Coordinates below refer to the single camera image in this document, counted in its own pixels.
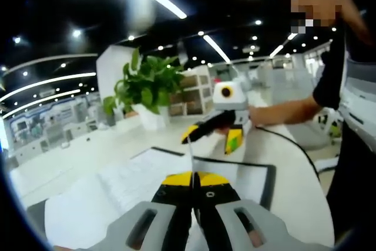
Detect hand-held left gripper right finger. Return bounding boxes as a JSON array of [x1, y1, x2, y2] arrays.
[[193, 170, 334, 251]]

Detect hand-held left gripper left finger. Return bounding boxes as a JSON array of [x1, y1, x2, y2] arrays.
[[88, 170, 195, 251]]

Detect white shelf unit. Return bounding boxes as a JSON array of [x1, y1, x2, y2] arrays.
[[169, 66, 214, 116]]

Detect short ceiling light strip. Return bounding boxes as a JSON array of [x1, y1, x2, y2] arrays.
[[202, 34, 232, 64]]

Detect white plant pot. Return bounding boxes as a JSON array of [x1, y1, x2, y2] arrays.
[[132, 103, 171, 130]]

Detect green leafy plant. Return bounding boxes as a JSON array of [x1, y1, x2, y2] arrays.
[[102, 48, 186, 115]]

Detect white office chair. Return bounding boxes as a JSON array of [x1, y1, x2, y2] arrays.
[[299, 106, 344, 172]]

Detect white grey chest device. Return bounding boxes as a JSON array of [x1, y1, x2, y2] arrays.
[[339, 51, 376, 146]]

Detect person in dark shirt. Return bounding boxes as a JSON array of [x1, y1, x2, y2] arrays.
[[313, 21, 376, 246]]

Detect person's head and neck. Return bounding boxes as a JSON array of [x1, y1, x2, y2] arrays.
[[340, 6, 372, 42]]

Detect ceiling downlights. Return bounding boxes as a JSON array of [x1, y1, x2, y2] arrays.
[[0, 0, 338, 99]]

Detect curved ceiling light strip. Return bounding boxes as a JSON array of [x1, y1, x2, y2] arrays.
[[0, 88, 82, 120], [0, 71, 98, 102]]

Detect black cable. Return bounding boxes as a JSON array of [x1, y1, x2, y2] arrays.
[[254, 126, 321, 181]]

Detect blue trimmed display wall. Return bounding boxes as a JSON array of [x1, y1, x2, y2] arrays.
[[5, 96, 99, 146]]

